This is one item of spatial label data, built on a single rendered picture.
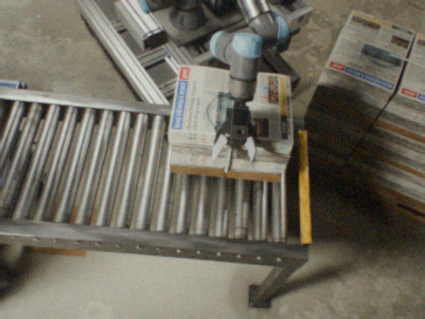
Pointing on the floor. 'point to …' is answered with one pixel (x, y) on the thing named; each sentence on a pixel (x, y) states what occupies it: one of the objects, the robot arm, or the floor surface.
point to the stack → (380, 139)
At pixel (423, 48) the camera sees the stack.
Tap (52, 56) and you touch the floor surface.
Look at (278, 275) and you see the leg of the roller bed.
